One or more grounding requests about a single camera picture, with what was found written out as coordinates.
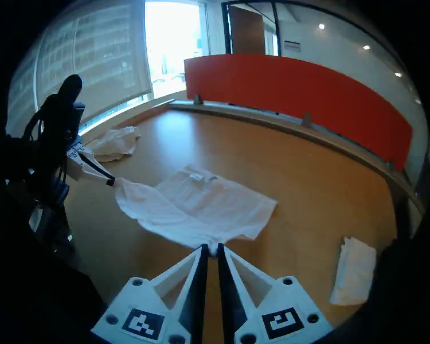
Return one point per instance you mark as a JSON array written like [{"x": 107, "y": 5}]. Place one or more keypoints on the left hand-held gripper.
[{"x": 62, "y": 111}]

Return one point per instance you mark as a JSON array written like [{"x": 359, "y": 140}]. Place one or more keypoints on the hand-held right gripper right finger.
[{"x": 283, "y": 304}]

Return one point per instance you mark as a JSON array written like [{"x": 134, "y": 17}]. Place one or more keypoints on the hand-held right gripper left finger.
[{"x": 143, "y": 304}]

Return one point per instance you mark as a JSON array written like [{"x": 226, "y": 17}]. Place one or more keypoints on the white towel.
[{"x": 200, "y": 208}]

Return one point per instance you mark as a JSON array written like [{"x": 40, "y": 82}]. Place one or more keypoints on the heap of white towels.
[{"x": 116, "y": 145}]

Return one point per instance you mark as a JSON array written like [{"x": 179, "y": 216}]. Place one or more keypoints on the stack of white towels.
[{"x": 354, "y": 272}]

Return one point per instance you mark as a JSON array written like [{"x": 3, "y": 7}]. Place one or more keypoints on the red desk screen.
[{"x": 290, "y": 89}]

